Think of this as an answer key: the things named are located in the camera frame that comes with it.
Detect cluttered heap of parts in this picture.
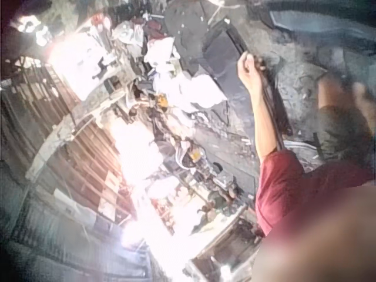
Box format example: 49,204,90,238
111,67,259,239

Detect white plastic bag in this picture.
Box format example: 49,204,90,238
113,19,145,49

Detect brown slatted metal grate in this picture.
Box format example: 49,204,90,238
0,58,136,236

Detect person's legs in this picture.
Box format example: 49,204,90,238
315,73,376,166

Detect small white crumpled cloth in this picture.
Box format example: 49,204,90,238
144,37,180,70

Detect long black strip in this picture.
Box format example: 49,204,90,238
241,49,292,151

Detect black flat panel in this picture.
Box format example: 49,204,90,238
181,21,254,126

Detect person's left hand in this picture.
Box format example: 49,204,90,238
237,53,267,90

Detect blue grey sheet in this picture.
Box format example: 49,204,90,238
264,0,376,70

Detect large white crumpled cloth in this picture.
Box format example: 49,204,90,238
155,72,229,111

